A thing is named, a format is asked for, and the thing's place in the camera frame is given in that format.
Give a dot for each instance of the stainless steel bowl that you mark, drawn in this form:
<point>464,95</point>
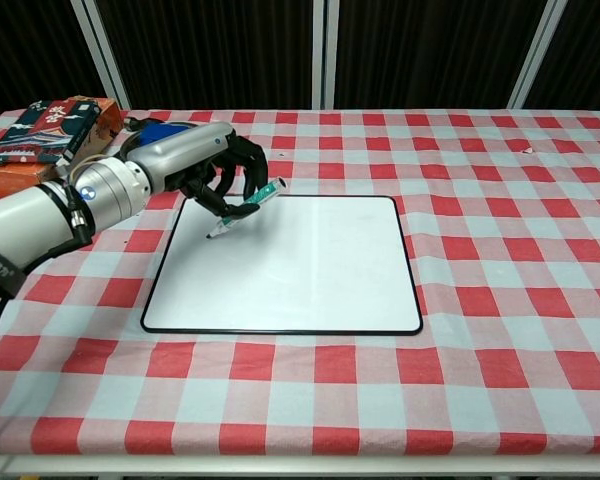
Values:
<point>129,146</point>

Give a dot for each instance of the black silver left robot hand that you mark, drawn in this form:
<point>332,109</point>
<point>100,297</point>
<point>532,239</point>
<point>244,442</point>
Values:
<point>190,150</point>

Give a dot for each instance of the white frame post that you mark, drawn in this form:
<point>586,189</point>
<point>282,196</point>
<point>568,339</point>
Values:
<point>535,55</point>
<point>104,55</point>
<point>323,55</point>

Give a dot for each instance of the red white checked tablecloth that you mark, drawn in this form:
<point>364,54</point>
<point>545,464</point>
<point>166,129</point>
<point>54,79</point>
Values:
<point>430,380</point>

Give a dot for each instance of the dark printed carton box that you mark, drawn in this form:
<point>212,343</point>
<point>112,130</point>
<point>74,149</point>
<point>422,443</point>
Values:
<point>35,132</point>

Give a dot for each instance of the white board with black rim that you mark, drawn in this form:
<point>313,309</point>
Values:
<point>290,270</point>

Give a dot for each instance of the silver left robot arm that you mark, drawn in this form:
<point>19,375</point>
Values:
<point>35,220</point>

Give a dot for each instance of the blue block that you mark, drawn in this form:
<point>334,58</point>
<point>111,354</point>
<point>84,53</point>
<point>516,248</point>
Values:
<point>156,134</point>

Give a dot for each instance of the orange cardboard box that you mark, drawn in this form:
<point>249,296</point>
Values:
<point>10,179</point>

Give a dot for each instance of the green whiteboard marker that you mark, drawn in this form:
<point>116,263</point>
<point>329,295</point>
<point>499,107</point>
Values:
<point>266,192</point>

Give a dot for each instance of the dark ribbed curtain panel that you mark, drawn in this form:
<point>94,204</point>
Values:
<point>585,50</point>
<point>215,50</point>
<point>430,50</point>
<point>30,50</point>

